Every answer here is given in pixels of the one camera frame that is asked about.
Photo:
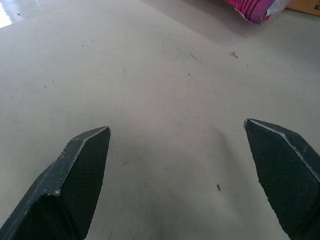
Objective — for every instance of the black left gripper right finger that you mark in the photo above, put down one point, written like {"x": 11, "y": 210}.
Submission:
{"x": 282, "y": 175}

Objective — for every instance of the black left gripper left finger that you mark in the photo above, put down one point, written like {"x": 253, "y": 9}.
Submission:
{"x": 75, "y": 180}

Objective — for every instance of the pink patterned bag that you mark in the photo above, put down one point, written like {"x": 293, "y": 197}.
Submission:
{"x": 252, "y": 8}

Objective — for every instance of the brown cardboard box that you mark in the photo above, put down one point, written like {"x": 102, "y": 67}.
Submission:
{"x": 306, "y": 6}

